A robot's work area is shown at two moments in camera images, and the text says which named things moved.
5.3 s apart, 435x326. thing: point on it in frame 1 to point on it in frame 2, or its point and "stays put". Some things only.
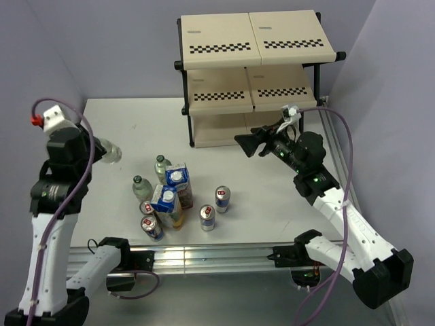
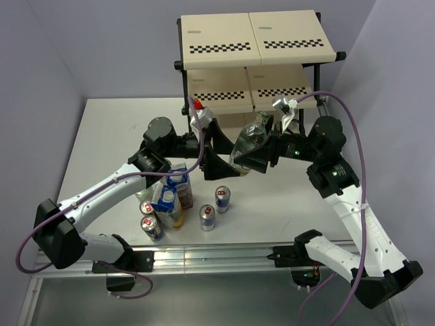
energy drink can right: (222, 194) stays put
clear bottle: (113, 153) to (253, 134)
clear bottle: (142, 189) stays put
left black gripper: (100, 151) to (213, 166)
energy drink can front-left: (150, 225) stays put
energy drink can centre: (207, 216) stays put
